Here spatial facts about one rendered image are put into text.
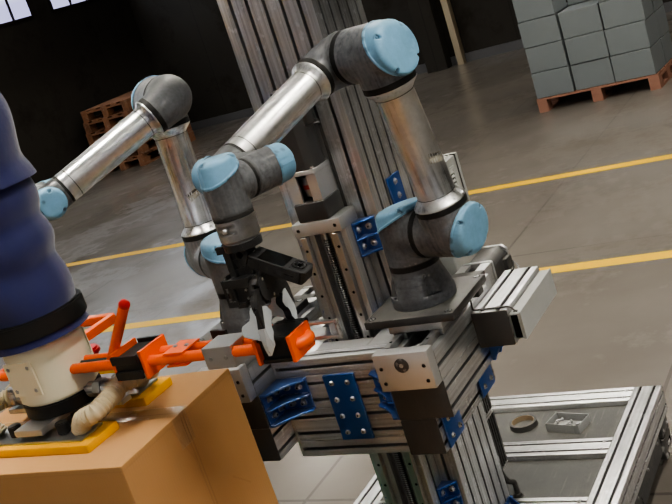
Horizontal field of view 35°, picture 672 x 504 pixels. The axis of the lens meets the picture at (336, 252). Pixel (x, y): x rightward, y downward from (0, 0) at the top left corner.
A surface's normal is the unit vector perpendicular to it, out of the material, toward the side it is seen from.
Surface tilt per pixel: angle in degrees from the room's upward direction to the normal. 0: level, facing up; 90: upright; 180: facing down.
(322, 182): 90
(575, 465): 0
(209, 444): 90
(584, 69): 90
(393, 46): 82
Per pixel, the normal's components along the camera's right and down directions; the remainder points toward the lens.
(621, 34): -0.48, 0.38
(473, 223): 0.74, 0.09
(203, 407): 0.86, -0.15
